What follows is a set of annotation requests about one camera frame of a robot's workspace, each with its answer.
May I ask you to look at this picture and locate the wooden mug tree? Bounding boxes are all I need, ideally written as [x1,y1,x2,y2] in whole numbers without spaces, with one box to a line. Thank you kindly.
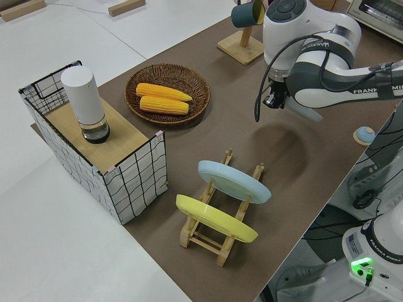
[217,0,265,65]

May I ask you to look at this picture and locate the light blue plate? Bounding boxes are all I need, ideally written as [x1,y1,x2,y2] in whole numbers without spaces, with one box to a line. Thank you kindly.
[197,160,273,205]

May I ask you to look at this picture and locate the white cylinder bottle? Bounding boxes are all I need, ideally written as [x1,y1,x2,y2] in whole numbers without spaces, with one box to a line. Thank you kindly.
[60,65,111,145]

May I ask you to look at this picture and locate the yellow plate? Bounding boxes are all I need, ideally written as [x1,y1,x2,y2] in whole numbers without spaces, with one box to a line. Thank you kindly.
[174,194,259,244]

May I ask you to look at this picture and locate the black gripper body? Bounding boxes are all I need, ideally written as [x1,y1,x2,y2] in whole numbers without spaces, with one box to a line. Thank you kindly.
[266,78,290,97]

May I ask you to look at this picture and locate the white toaster oven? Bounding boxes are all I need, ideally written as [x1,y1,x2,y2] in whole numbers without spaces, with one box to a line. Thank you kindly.
[346,0,403,41]

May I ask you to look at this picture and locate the wooden block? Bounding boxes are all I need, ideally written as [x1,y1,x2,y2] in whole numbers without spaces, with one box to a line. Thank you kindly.
[107,0,149,17]
[0,0,48,23]

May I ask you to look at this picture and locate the wooden shelf board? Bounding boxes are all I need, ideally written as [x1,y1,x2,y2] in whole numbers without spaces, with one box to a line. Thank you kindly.
[45,96,149,168]

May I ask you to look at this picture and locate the dark blue mug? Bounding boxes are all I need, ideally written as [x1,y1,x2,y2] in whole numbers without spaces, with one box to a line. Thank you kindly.
[230,0,266,29]

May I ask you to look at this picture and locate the low wooden plate rack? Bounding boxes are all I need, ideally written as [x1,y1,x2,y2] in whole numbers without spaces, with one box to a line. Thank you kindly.
[179,148,266,268]

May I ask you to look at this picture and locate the yellow corn cob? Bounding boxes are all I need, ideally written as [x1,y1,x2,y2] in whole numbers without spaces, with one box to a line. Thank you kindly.
[139,95,190,116]
[135,82,194,103]

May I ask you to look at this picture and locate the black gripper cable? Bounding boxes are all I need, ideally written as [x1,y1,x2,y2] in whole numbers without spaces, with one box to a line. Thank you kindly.
[254,33,335,124]

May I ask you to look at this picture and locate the brown wicker basket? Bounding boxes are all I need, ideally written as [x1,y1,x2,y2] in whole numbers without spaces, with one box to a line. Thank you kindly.
[125,63,212,128]

